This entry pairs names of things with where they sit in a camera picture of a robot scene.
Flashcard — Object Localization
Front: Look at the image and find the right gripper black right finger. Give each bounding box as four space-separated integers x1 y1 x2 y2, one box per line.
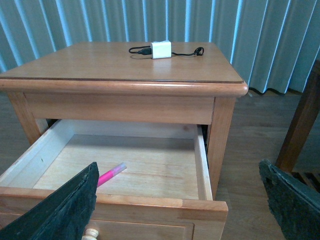
258 159 320 240

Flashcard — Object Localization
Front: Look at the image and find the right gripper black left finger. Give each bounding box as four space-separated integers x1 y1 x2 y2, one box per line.
0 162 99 240

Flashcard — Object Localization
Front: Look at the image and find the round wooden drawer knob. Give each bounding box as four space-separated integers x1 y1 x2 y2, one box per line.
81 228 99 240

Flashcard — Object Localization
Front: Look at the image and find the pink marker with clear cap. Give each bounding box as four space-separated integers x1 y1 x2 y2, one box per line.
97 162 127 187

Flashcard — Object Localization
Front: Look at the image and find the wooden top drawer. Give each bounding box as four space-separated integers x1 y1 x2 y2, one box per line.
0 119 228 240

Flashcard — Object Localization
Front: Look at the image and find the dark wooden furniture leg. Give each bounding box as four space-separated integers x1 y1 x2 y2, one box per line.
275 59 320 192

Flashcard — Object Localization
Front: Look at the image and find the wooden nightstand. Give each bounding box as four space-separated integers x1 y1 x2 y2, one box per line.
0 41 249 198

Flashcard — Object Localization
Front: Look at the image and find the grey pleated curtain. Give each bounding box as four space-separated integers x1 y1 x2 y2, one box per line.
0 0 320 93

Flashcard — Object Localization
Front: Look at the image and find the white power adapter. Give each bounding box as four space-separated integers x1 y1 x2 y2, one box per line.
150 40 172 59

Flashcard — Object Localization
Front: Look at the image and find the black usb cable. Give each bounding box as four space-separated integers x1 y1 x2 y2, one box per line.
128 45 205 57

